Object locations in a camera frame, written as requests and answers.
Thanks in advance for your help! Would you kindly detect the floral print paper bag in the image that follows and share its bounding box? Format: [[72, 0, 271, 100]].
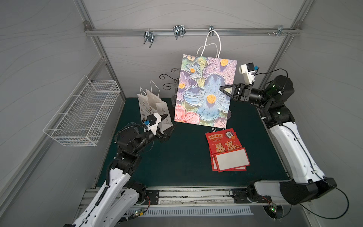
[[174, 42, 237, 129]]

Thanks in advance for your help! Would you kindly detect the red RICH paper bag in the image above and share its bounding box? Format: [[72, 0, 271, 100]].
[[210, 156, 247, 172]]

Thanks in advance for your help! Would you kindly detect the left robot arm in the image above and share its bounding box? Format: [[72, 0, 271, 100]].
[[71, 124, 175, 227]]

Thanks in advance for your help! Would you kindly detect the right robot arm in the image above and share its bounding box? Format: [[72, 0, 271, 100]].
[[219, 75, 337, 205]]

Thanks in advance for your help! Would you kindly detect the white printed paper bag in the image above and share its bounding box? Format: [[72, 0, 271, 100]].
[[137, 80, 173, 132]]

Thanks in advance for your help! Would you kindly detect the green felt table mat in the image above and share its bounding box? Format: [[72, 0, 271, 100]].
[[96, 97, 293, 188]]

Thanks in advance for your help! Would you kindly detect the black metal cup tree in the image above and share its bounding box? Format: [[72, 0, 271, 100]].
[[159, 68, 181, 90]]

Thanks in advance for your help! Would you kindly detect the metal hook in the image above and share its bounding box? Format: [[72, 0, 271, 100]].
[[173, 25, 186, 40], [266, 26, 292, 37], [143, 30, 155, 48], [209, 25, 214, 37]]

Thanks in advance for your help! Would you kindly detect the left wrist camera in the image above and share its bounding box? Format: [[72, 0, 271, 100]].
[[143, 113, 168, 135]]

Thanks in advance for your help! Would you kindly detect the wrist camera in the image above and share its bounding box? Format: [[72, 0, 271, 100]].
[[143, 113, 168, 135], [239, 62, 259, 85]]

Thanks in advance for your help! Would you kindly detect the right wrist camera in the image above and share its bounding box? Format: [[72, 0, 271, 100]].
[[239, 62, 259, 85]]

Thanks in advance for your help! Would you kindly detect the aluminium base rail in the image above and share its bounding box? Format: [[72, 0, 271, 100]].
[[82, 185, 297, 209]]

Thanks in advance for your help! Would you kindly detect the aluminium top rail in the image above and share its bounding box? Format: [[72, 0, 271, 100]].
[[85, 28, 303, 37]]

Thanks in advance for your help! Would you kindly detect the slotted cable duct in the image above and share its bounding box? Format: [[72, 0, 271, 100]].
[[142, 206, 253, 217]]

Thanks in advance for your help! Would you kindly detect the white wire wall basket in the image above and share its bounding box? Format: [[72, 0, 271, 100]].
[[43, 75, 121, 147]]

